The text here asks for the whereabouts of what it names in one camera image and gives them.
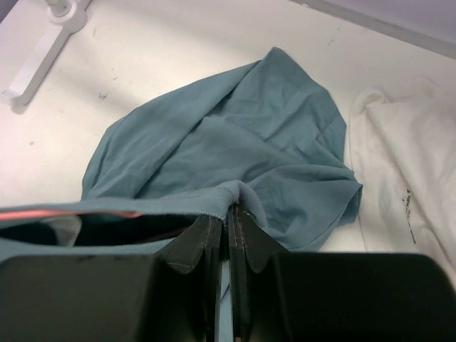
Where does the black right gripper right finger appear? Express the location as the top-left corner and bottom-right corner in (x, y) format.
(227, 205), (292, 341)

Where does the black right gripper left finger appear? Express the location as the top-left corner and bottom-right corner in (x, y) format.
(156, 216), (222, 341)

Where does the blue t shirt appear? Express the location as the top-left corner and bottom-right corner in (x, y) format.
(1, 48), (361, 341)

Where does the white cloth on table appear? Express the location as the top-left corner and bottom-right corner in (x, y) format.
(347, 77), (455, 279)

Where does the white clothes rack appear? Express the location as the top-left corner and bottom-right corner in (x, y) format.
(1, 1), (90, 108)

